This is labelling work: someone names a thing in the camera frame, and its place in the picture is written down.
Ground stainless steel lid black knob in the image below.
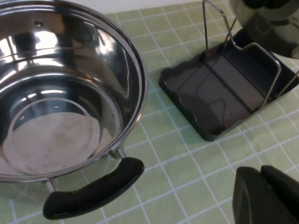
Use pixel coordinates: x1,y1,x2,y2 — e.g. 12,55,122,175
228,0,299,59

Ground green white grid table mat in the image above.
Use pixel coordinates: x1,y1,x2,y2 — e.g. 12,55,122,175
0,0,299,224

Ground stainless steel pot black handles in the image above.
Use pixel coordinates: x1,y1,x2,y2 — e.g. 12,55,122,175
0,0,149,220

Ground dark tray wire lid rack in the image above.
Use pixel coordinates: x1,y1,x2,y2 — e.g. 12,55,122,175
158,0,299,142

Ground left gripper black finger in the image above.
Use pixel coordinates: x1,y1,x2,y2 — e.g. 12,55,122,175
232,165,299,224

